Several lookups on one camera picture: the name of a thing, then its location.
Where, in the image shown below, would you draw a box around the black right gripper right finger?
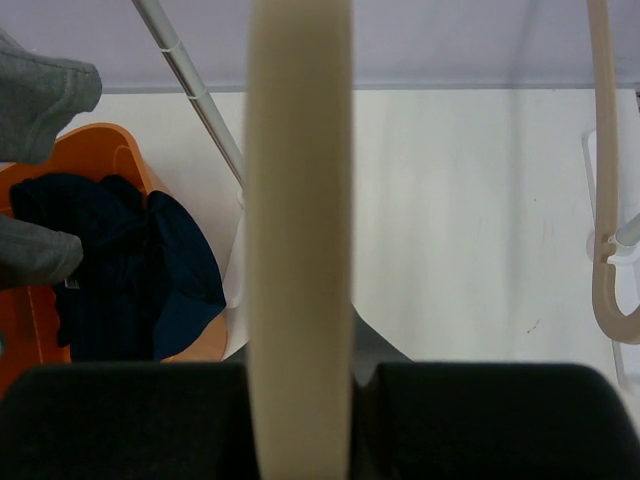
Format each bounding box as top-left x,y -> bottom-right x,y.
350,363 -> 635,479

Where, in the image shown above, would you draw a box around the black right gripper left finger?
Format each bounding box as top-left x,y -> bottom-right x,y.
1,363 -> 255,479

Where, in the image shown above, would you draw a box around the navy blue mesh shorts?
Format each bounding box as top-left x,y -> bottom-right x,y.
9,173 -> 226,362

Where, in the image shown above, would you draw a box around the beige wooden hanger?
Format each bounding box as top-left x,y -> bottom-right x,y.
245,1 -> 353,479
587,1 -> 639,345

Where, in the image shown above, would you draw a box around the grey cotton shorts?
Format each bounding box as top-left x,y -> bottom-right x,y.
1,31 -> 102,290

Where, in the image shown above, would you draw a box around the orange plastic laundry basket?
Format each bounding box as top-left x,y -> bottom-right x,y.
0,122 -> 230,396

